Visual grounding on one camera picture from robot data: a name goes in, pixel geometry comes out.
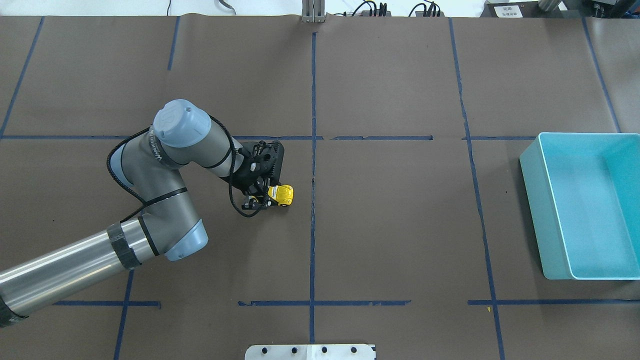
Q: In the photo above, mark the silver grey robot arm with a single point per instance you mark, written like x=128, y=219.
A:
x=147, y=165

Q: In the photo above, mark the yellow beetle toy car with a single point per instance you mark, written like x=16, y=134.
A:
x=280, y=195

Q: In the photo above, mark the orange black connector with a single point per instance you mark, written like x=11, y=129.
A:
x=368, y=9
x=426, y=9

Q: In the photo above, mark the black box with label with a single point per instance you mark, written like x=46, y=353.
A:
x=504, y=9

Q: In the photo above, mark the lower orange black connector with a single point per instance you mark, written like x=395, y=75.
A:
x=426, y=9

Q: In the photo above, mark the aluminium frame post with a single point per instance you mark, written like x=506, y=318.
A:
x=313, y=11

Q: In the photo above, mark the turquoise plastic bin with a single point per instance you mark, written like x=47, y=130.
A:
x=583, y=190

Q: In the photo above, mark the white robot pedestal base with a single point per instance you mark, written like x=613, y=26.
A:
x=335, y=351

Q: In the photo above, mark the upper orange black connector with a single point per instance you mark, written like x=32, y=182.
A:
x=368, y=9

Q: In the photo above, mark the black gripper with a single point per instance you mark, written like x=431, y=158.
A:
x=246, y=178

